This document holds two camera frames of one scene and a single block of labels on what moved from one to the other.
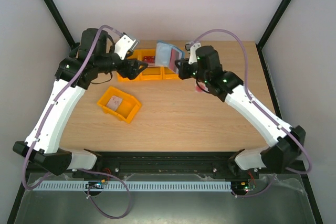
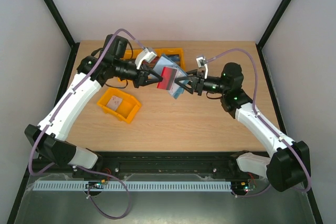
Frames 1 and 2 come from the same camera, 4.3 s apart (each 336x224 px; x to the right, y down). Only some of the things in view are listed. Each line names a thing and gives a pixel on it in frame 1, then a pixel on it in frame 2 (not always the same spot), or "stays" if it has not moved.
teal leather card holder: (163, 52) → (176, 88)
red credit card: (174, 56) → (168, 75)
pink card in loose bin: (114, 103) stays
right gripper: (184, 68) → (198, 85)
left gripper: (125, 72) → (143, 78)
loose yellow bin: (127, 108) stays
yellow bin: (169, 74) → (161, 52)
